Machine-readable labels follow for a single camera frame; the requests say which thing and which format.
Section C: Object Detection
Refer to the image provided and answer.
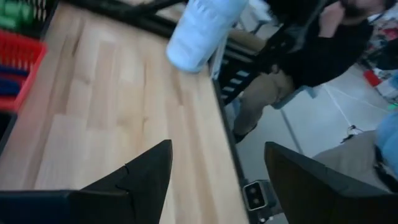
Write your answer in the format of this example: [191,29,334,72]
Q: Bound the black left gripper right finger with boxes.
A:
[263,141,398,224]

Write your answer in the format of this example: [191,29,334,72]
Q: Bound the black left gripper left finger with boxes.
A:
[70,139,174,224]

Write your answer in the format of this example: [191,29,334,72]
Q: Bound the green shampoo bottle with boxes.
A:
[20,2,35,24]
[0,15,19,30]
[0,0,22,15]

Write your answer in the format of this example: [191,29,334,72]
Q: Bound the person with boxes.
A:
[312,111,398,194]
[232,0,388,144]

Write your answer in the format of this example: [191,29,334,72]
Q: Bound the black slotted plastic basket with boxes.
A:
[0,111,19,155]
[0,0,60,40]

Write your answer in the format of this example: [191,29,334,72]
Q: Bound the white plastic cup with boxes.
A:
[165,0,250,74]

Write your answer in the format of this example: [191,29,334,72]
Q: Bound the red slotted plastic basket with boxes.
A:
[0,29,49,113]

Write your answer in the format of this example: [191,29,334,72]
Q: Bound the silver table-level camera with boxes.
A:
[241,179,278,224]

